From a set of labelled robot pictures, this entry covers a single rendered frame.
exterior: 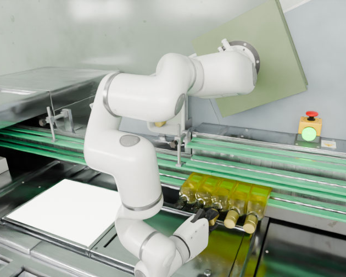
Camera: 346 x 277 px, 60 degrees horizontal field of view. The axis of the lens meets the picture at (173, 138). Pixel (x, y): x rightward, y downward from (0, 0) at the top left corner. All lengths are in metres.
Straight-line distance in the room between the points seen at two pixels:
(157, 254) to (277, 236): 0.59
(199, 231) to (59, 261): 0.47
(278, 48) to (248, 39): 0.10
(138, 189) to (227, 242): 0.57
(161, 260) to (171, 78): 0.39
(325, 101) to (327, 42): 0.20
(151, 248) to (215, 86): 0.38
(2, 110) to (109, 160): 1.07
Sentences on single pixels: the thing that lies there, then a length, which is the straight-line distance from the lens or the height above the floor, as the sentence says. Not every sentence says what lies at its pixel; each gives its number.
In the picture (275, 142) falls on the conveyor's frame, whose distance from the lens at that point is 1.10.
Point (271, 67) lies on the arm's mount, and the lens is 1.06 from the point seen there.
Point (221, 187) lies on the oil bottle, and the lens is 1.04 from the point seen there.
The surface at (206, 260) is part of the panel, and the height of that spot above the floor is 1.21.
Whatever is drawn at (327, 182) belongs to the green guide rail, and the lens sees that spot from 1.10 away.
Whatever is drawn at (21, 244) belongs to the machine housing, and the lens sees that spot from 1.19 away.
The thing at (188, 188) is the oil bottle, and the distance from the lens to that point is 1.03.
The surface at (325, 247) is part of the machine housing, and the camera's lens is 1.18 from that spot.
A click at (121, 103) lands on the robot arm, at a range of 0.56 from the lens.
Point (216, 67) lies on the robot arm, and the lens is 0.66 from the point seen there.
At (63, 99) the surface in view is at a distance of 1.80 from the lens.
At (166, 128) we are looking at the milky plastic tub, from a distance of 1.27.
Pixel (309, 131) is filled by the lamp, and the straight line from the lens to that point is 1.09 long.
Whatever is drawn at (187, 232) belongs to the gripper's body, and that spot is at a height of 1.30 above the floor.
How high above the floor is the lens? 1.88
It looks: 56 degrees down
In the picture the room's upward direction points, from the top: 130 degrees counter-clockwise
